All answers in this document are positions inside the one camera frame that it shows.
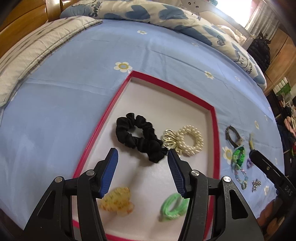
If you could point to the blue floral bed sheet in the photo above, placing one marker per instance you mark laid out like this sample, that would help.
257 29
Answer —
69 97

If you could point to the gold metal hair clip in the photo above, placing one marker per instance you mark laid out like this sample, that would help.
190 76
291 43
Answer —
168 139

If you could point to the wooden headboard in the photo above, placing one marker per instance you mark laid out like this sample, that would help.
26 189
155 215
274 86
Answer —
20 14

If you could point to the black fabric scrunchie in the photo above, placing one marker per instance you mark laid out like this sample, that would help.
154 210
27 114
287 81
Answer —
122 136

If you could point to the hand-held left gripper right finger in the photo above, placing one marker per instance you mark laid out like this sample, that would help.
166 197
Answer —
177 173

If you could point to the black backpack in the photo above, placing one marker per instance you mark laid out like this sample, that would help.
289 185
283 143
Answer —
260 52

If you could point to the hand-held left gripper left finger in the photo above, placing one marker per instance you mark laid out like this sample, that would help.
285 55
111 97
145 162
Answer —
108 173

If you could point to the blue heart print quilt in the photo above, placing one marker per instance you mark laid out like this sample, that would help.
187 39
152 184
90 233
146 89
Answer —
143 11

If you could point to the yellow-green hair comb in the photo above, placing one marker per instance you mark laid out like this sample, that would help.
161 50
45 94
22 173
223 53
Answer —
251 143

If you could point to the red shallow cardboard box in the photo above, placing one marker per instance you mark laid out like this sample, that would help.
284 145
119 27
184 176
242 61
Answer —
161 97

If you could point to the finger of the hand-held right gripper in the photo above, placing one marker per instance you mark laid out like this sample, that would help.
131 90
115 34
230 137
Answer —
263 164

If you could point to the yellow translucent claw clip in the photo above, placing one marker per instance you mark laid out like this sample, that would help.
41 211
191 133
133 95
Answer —
115 201

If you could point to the wooden wardrobe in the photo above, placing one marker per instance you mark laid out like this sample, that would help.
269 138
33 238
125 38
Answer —
282 48

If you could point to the grey striped pillow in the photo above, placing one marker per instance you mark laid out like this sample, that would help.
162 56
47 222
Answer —
34 51

